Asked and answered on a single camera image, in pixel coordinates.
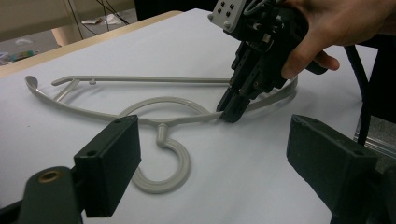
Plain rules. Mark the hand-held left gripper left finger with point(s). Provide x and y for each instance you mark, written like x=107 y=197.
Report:
x=109 y=161

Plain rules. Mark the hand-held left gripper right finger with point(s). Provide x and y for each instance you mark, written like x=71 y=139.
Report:
x=327 y=161

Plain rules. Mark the grey plastic clothes hanger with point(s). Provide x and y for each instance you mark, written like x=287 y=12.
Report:
x=183 y=161

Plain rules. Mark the white crumpled paper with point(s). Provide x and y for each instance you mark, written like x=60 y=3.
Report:
x=102 y=20

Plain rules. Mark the beige wooden desk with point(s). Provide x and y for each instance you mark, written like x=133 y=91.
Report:
x=31 y=15

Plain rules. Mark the metal floor rail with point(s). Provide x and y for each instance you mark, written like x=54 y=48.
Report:
x=379 y=146

